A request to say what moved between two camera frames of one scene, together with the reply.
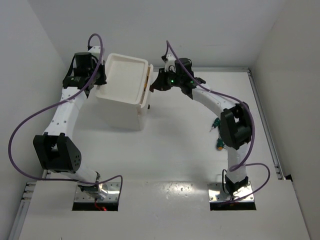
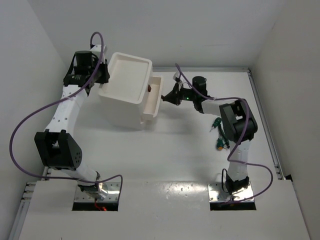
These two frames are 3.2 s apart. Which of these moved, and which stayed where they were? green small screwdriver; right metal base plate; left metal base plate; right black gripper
Moved: right black gripper
Stayed: right metal base plate; left metal base plate; green small screwdriver
